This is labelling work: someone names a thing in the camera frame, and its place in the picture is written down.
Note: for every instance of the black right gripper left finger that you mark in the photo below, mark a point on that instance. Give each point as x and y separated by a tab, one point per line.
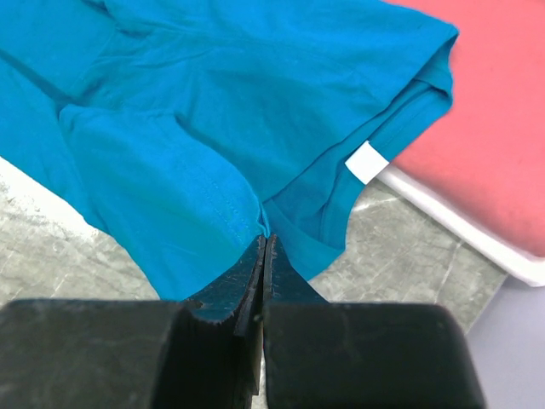
203	352

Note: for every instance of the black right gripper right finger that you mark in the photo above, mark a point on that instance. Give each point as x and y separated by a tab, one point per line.
322	354

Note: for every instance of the blue t-shirt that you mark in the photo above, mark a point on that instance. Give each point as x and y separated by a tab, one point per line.
185	129

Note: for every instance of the folded red t-shirt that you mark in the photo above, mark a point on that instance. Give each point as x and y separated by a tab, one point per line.
486	155

